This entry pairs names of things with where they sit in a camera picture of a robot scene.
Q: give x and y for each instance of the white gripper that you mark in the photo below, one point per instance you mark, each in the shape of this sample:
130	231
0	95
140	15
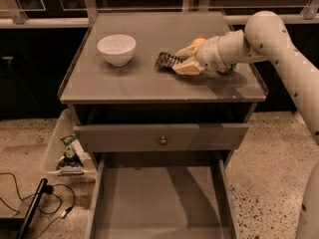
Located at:
208	55

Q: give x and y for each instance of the black rxbar chocolate bar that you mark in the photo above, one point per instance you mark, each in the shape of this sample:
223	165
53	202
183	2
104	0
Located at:
166	61

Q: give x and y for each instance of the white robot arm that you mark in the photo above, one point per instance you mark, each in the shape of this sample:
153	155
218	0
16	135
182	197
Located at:
265	38

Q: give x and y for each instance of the grey top drawer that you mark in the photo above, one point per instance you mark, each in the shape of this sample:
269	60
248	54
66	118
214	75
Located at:
145	137

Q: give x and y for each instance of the round drawer knob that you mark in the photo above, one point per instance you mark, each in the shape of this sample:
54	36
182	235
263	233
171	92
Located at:
162	141

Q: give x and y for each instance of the grey drawer cabinet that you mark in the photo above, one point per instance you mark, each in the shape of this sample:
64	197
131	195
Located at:
140	93

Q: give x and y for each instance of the grey open middle drawer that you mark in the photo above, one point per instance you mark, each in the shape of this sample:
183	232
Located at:
162	195

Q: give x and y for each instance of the orange fruit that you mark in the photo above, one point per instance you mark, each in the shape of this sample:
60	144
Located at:
197	42

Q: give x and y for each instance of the green soda can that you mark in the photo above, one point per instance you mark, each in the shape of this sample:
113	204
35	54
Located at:
226	70

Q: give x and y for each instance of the white ceramic bowl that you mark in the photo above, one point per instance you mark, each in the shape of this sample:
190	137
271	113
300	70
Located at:
118	49

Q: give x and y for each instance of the green snack bag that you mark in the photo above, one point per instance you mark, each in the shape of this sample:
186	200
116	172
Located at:
69	157

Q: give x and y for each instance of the clear plastic bin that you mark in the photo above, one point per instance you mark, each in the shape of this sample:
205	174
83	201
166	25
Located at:
55	149

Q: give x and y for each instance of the black flat bar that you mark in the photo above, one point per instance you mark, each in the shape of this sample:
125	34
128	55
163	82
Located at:
32	209

